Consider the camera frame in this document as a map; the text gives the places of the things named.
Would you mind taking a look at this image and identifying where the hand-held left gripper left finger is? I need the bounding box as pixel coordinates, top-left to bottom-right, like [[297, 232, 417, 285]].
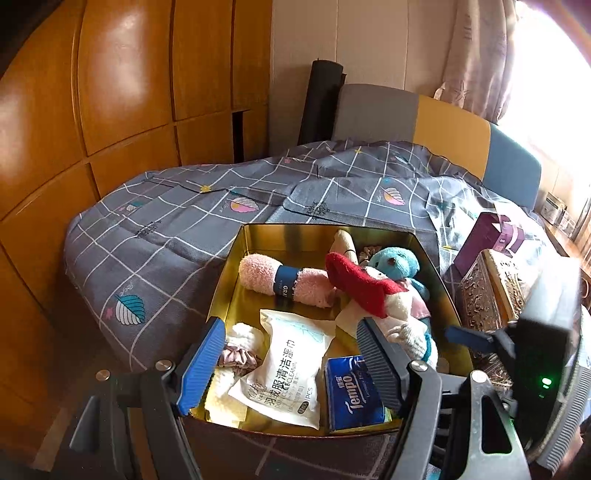
[[69, 318, 228, 480]]

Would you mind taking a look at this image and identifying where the purple tissue box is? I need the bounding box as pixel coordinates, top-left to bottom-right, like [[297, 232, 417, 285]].
[[452, 212, 527, 273]]

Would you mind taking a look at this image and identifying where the red sock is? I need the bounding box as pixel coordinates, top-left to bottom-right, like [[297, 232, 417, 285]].
[[324, 251, 407, 319]]

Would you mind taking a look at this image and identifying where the blue teddy bear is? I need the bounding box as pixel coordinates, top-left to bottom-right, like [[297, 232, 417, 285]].
[[367, 246, 439, 370]]

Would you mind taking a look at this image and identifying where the beige sock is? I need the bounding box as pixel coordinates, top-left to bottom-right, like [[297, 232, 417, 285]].
[[333, 229, 358, 261]]

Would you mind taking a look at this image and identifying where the gold ornate tissue box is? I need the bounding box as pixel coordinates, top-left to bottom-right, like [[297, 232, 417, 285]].
[[455, 249, 541, 384]]

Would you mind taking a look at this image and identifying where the pink patterned curtain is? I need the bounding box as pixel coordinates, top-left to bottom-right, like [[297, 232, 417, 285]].
[[434, 0, 522, 123]]

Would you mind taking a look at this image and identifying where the white wet wipe packet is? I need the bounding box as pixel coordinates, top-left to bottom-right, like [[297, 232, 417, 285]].
[[228, 308, 335, 430]]

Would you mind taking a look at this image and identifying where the wooden desk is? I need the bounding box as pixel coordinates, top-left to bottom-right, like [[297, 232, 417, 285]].
[[545, 217, 591, 259]]

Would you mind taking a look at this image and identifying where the gold tin box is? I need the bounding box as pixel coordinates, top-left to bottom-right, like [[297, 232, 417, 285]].
[[182, 224, 474, 437]]

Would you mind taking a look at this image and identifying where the white knit sock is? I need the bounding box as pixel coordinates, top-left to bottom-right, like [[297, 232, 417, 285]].
[[385, 318, 428, 361]]

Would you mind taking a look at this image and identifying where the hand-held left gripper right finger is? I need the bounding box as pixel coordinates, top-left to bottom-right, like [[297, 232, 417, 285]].
[[356, 318, 532, 480]]

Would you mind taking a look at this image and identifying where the pink towel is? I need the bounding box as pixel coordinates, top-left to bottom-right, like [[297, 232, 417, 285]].
[[239, 255, 338, 309]]

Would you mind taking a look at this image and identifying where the black rolled mat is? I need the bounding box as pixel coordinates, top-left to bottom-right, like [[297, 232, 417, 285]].
[[298, 59, 346, 146]]

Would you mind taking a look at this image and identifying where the window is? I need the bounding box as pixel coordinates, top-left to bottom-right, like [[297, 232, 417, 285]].
[[503, 0, 591, 199]]

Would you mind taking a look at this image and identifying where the grey yellow blue headboard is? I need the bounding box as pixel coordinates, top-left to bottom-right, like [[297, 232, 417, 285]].
[[333, 84, 542, 208]]

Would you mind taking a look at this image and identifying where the blue tissue packet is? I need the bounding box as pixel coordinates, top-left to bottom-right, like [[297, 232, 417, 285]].
[[324, 354, 393, 433]]

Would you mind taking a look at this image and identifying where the pink patterned scrunchie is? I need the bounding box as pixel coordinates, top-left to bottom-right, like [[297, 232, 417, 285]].
[[218, 347, 259, 374]]

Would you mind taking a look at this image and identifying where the white towel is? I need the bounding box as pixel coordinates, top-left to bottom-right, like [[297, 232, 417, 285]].
[[203, 323, 264, 428]]

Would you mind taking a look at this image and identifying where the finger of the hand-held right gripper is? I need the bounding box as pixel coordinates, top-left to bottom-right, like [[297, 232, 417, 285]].
[[444, 325, 515, 356]]

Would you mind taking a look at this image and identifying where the brown wooden wardrobe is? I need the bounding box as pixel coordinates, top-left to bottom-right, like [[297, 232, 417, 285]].
[[0, 0, 273, 480]]

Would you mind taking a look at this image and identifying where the white box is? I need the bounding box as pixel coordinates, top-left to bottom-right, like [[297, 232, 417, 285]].
[[542, 193, 566, 217]]

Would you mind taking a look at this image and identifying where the grey checked quilt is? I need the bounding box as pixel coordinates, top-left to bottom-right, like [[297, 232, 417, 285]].
[[65, 140, 568, 480]]

